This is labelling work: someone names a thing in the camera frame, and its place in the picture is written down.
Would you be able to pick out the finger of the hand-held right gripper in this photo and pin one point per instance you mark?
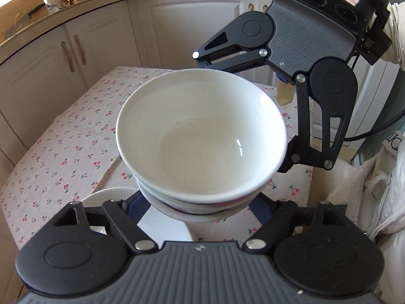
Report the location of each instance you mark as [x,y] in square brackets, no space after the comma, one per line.
[335,145]
[221,60]

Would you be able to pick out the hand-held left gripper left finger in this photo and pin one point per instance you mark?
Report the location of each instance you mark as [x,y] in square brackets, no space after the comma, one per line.
[139,204]

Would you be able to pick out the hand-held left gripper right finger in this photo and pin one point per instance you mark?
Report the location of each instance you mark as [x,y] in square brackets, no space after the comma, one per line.
[260,210]

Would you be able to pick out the white fruit-print plate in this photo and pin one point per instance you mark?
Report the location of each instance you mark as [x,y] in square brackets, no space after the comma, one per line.
[167,228]

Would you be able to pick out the white bowl with pink flowers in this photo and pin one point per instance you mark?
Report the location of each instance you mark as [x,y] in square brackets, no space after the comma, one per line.
[202,218]
[202,209]

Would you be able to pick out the plain white bowl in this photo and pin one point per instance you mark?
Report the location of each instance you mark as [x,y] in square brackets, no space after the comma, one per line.
[202,133]

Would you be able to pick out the person's right forearm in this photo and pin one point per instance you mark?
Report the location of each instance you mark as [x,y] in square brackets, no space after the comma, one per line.
[397,34]

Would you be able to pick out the person's right hand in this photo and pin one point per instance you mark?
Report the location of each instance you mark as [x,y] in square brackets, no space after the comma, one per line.
[286,95]

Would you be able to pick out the white kitchen cabinet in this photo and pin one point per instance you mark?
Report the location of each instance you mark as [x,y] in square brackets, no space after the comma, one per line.
[177,28]

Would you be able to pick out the white jacket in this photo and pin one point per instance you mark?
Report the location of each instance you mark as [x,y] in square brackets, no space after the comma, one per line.
[386,196]

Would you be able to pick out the cherry-print tablecloth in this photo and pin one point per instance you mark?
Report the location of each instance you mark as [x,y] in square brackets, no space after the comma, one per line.
[63,152]

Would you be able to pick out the beige kitchen countertop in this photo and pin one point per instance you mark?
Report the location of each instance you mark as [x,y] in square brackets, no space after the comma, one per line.
[95,9]

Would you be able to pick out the wooden cutting board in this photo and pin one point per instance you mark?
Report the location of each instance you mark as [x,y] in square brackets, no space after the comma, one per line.
[15,6]

